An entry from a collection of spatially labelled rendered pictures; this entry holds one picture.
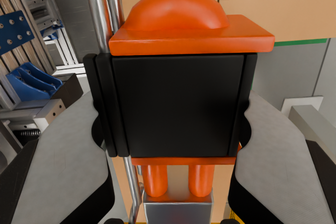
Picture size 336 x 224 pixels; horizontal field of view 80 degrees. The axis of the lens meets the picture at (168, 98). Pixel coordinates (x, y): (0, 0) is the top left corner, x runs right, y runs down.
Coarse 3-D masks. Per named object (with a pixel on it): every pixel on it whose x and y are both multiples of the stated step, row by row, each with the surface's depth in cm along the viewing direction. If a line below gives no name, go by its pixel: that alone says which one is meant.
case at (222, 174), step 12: (120, 168) 68; (216, 168) 67; (228, 168) 67; (120, 180) 72; (216, 180) 71; (228, 180) 70; (216, 192) 74; (216, 204) 79; (144, 216) 85; (216, 216) 84
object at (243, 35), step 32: (128, 32) 10; (160, 32) 10; (192, 32) 9; (224, 32) 9; (256, 32) 9; (128, 64) 9; (160, 64) 9; (192, 64) 9; (224, 64) 9; (128, 96) 10; (160, 96) 10; (192, 96) 10; (224, 96) 10; (128, 128) 12; (160, 128) 12; (192, 128) 12; (224, 128) 11; (160, 160) 13; (192, 160) 13; (224, 160) 13
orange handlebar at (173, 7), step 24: (144, 0) 10; (168, 0) 9; (192, 0) 9; (144, 24) 10; (168, 24) 10; (192, 24) 10; (216, 24) 10; (144, 168) 16; (192, 168) 16; (192, 192) 18
